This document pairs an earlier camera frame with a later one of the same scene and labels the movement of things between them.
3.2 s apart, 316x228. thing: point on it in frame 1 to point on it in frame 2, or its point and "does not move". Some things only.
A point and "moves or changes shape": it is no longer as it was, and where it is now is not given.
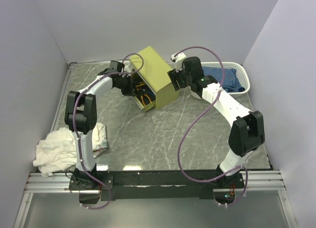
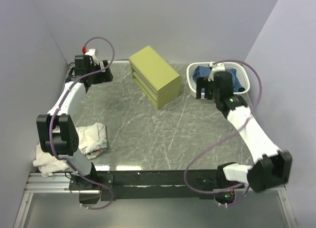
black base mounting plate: (139, 185) does not move
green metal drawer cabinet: (154, 88) moves or changes shape
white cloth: (58, 151) does not move
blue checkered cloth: (232, 83) does not move
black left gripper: (131, 87) to (104, 76)
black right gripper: (174, 76) to (203, 83)
